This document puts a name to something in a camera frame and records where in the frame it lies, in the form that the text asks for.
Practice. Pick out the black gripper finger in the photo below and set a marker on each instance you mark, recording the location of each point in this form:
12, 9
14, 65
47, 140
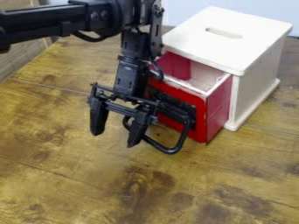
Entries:
139, 127
98, 116

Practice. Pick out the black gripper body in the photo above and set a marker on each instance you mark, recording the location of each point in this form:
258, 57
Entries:
139, 51

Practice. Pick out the red wooden drawer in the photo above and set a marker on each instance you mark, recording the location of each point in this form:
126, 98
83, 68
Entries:
198, 88

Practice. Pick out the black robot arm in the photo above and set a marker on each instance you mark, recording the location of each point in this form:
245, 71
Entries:
95, 20

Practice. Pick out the white wooden box cabinet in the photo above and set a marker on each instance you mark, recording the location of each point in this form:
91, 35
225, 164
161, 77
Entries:
241, 44

